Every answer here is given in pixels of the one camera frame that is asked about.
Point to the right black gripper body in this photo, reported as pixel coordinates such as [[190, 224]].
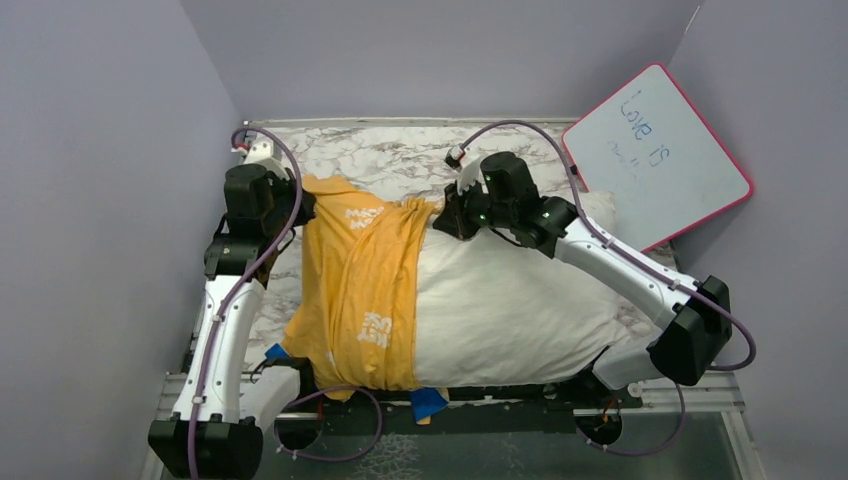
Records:
[[473, 210]]

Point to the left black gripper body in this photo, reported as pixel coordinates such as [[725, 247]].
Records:
[[283, 194]]

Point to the white pillow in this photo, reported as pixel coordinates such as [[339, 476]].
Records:
[[492, 314]]

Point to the yellow Mickey Mouse pillowcase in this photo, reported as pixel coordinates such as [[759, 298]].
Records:
[[356, 322]]

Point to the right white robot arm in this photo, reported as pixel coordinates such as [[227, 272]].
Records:
[[692, 316]]

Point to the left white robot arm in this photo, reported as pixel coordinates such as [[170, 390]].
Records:
[[216, 429]]

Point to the pink framed whiteboard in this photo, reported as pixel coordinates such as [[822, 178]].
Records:
[[650, 147]]

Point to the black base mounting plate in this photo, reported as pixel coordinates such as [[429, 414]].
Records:
[[477, 401]]

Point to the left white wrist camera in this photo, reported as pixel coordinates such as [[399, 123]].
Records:
[[263, 152]]

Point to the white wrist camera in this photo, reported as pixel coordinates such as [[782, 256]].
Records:
[[263, 152], [468, 172]]

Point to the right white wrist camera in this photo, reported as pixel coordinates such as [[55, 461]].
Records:
[[468, 172]]

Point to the aluminium table frame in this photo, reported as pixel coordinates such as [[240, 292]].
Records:
[[318, 291]]

